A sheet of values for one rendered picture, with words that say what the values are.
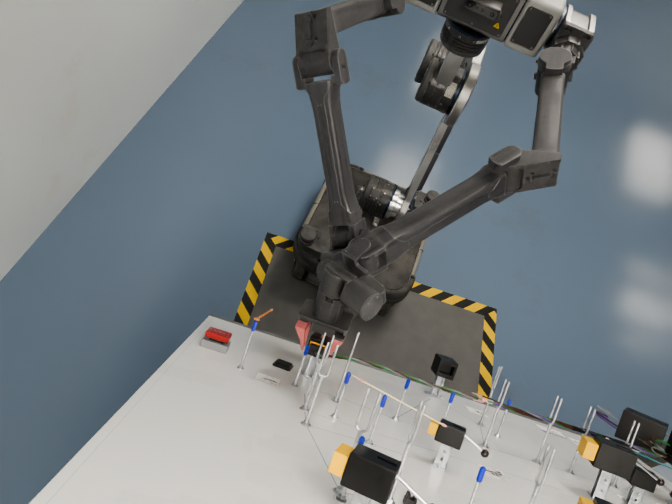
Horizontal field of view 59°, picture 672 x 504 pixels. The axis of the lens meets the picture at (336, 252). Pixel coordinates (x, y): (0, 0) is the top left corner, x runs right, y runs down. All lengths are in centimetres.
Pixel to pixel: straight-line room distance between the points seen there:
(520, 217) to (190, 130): 181
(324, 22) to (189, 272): 161
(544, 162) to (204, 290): 168
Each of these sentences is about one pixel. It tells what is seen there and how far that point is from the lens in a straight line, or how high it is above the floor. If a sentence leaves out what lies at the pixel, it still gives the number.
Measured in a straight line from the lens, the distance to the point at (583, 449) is 123.
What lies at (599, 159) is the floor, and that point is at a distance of 406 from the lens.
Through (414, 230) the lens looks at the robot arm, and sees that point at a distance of 117.
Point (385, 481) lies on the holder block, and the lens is 70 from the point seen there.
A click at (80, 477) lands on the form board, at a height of 159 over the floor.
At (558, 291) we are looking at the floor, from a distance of 322.
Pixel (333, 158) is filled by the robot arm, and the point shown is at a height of 135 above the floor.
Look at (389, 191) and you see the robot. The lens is 255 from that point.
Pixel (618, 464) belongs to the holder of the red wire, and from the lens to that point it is 124.
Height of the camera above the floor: 226
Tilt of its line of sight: 54 degrees down
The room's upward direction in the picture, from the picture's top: 24 degrees clockwise
